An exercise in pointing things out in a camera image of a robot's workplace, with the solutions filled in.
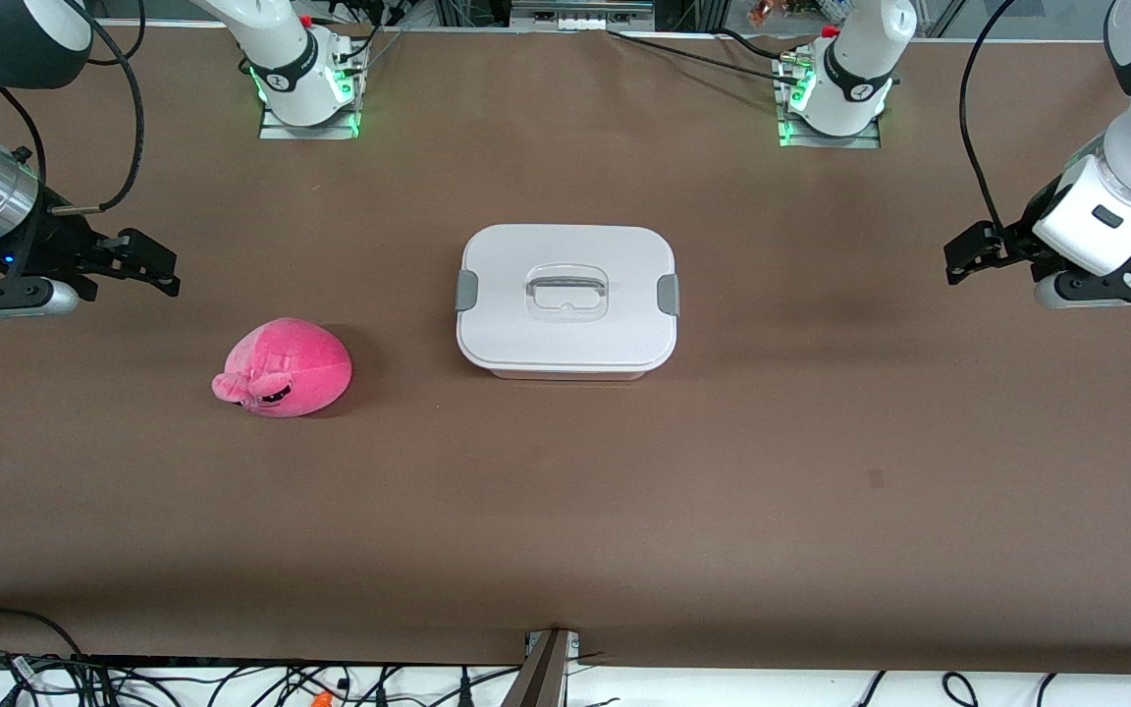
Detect pink plush toy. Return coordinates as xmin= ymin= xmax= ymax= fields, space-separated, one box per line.
xmin=211 ymin=316 xmax=353 ymax=419

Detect white box lid grey clips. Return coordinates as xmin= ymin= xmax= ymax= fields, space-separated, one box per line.
xmin=455 ymin=224 xmax=680 ymax=372

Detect white plastic box base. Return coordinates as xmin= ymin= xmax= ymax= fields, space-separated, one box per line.
xmin=472 ymin=358 xmax=665 ymax=382

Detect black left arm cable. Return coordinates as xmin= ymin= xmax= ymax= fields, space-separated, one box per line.
xmin=958 ymin=0 xmax=1033 ymax=232

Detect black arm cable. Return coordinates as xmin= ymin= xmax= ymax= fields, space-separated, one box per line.
xmin=0 ymin=0 xmax=146 ymax=215
xmin=958 ymin=0 xmax=1033 ymax=232

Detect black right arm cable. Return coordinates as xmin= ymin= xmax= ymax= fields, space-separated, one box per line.
xmin=0 ymin=0 xmax=146 ymax=215

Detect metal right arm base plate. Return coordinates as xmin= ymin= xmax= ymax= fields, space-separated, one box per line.
xmin=259 ymin=98 xmax=362 ymax=140

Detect short black table cable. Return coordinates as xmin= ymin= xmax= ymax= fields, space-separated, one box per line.
xmin=718 ymin=27 xmax=787 ymax=60

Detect long black table cable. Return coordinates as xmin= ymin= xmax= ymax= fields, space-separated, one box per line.
xmin=609 ymin=29 xmax=802 ymax=85

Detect black looped floor cable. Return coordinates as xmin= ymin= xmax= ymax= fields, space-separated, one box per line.
xmin=0 ymin=609 xmax=85 ymax=661

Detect black floor cable tangle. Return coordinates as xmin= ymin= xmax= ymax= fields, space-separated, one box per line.
xmin=0 ymin=648 xmax=519 ymax=707

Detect grey metal camera post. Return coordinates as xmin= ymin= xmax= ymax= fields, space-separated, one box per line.
xmin=502 ymin=628 xmax=581 ymax=707

